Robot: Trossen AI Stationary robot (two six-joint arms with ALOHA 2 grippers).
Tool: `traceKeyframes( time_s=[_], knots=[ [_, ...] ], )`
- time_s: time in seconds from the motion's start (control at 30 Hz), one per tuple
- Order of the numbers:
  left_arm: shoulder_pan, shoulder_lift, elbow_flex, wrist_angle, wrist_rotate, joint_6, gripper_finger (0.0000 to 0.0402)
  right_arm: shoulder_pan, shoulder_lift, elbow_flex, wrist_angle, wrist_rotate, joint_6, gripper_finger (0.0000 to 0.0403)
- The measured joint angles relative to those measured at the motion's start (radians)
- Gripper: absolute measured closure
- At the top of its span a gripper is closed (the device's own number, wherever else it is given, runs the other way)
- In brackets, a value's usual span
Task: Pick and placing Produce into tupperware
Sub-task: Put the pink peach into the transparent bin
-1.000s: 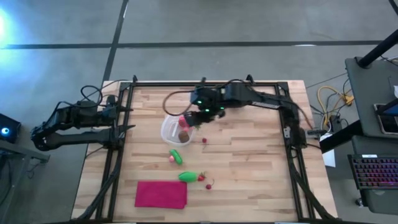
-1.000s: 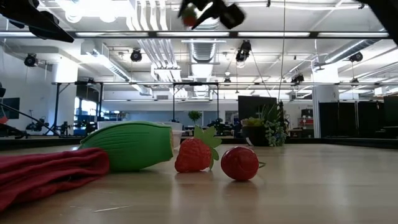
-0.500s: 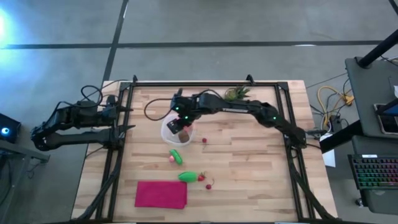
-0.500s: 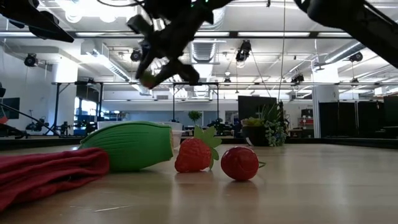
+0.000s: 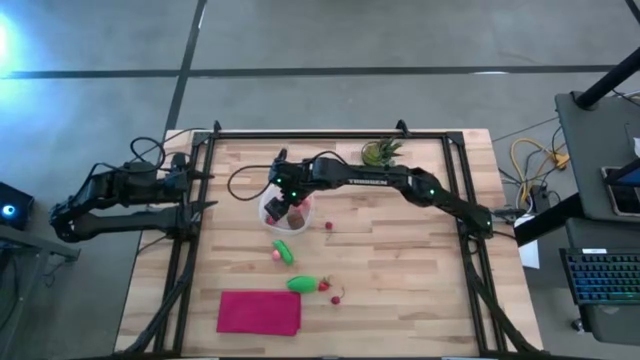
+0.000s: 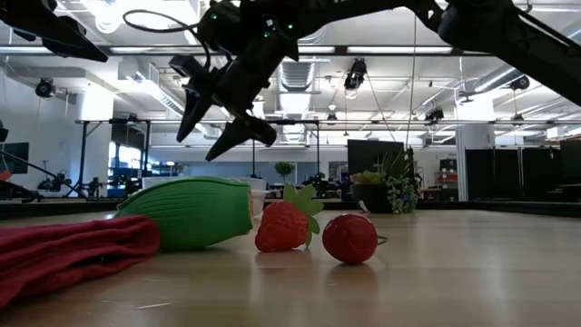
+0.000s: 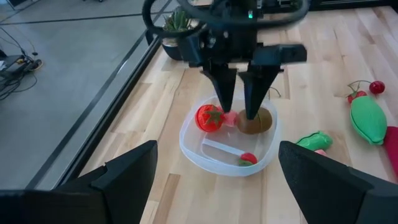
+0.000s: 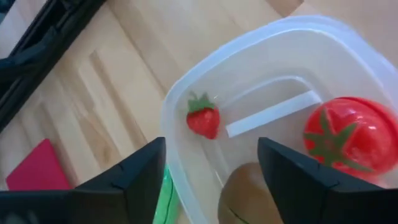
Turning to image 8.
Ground green toy vegetable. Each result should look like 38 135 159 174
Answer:
152 164 180 224

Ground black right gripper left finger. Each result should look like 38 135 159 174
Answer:
0 136 167 224

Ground black table frame rail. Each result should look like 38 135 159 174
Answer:
0 0 107 133

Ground brown toy kiwi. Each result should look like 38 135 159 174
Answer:
217 162 284 224

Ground pink flat toy piece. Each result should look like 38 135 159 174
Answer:
5 138 73 191

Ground red toy tomato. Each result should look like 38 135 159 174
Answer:
303 96 398 184

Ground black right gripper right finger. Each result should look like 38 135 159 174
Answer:
257 136 398 224

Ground red toy strawberry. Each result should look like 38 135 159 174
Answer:
185 91 221 140

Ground clear plastic tupperware container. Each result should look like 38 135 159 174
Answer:
160 14 398 224

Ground dark grey cable bundle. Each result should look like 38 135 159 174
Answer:
0 26 58 83

